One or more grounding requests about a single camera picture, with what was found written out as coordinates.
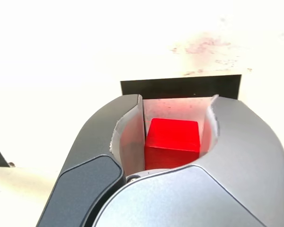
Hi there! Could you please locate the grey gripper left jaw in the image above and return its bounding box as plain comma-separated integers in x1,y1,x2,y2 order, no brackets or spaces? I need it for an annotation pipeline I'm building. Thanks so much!
36,94,147,227

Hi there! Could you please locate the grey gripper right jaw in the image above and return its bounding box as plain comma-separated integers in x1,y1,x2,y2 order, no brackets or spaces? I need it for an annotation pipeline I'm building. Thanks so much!
81,94,284,227

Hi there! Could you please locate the red cube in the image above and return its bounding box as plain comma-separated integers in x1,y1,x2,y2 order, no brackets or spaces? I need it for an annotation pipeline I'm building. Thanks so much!
144,117,201,171

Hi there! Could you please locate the black tape square outline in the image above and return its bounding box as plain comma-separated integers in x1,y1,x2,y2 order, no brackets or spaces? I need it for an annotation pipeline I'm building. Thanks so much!
120,74,243,100

